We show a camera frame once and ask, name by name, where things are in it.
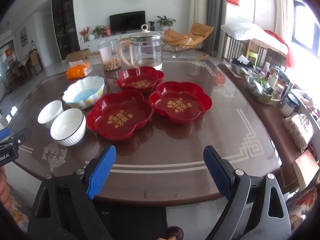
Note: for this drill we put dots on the red cloth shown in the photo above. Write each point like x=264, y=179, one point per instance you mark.
x=285, y=47

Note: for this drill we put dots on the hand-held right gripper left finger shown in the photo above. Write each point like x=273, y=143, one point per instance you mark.
x=103, y=170

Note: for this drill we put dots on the white pillow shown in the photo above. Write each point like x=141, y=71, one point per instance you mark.
x=247, y=31

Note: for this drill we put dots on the wooden dining chair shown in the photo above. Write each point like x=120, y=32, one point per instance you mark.
x=35, y=61

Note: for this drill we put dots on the floral cushion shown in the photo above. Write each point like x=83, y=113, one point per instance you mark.
x=305, y=202

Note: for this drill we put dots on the orange tissue pack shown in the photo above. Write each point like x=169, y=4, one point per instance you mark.
x=77, y=71

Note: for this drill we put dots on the wooden slatted bench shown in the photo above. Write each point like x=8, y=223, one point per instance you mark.
x=233, y=47

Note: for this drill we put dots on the ribbed white bowl dark rim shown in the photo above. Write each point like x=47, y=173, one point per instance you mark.
x=67, y=127

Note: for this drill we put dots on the grey curtain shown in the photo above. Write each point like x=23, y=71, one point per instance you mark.
x=213, y=17

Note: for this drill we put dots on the small dark potted plant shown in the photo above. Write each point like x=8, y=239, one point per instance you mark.
x=151, y=25

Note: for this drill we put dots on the black glass display cabinet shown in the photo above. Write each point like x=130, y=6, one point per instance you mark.
x=65, y=22

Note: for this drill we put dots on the red flowers in vase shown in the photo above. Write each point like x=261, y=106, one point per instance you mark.
x=85, y=33

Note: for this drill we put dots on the basket of cosmetics bottles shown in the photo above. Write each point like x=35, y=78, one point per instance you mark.
x=267, y=87

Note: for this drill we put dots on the framed wall picture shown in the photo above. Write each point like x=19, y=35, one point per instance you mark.
x=23, y=37

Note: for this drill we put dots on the pale snack packet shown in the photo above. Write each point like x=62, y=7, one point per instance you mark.
x=298, y=132

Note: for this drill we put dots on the black tray of small things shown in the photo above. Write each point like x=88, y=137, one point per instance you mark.
x=240, y=66

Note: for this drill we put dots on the floral sofa cover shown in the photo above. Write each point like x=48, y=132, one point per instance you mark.
x=18, y=215

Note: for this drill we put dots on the orange lounge chair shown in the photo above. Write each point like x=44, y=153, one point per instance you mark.
x=186, y=38

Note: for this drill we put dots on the clear plastic snack jar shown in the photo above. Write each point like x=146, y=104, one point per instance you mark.
x=110, y=55

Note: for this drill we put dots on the person's dark clothing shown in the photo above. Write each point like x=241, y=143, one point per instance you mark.
x=140, y=220

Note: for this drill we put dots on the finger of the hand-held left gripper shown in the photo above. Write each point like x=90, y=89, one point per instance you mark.
x=21, y=135
x=4, y=133

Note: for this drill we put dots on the white bowl with blue flowers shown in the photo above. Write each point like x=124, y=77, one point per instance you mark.
x=50, y=113

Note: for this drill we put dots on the jar with dark lid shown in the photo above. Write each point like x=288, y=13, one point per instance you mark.
x=289, y=105

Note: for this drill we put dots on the red flower-shaped plate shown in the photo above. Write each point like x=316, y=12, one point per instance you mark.
x=180, y=105
x=140, y=81
x=120, y=120

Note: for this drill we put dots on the person's left hand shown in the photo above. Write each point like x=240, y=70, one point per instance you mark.
x=4, y=187

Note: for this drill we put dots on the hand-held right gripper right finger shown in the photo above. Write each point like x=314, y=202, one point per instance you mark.
x=216, y=170

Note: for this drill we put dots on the black television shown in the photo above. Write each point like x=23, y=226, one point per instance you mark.
x=127, y=22

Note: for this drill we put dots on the white sheer curtain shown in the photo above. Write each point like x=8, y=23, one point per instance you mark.
x=282, y=7

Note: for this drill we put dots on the cardboard box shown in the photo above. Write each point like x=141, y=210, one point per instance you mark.
x=78, y=55

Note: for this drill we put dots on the red flat box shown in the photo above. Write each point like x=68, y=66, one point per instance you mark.
x=307, y=167

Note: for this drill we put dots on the white TV cabinet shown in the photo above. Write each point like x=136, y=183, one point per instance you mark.
x=92, y=43

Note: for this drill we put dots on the bushy green potted plant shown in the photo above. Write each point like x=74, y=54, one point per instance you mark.
x=99, y=30

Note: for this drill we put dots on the scalloped white and blue bowl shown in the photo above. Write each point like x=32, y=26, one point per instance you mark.
x=83, y=93

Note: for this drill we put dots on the large green potted plant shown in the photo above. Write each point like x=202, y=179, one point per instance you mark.
x=165, y=21

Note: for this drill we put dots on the red gift box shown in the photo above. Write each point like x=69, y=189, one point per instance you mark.
x=106, y=32

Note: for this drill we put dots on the covered standing air conditioner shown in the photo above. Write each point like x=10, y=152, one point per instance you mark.
x=198, y=5

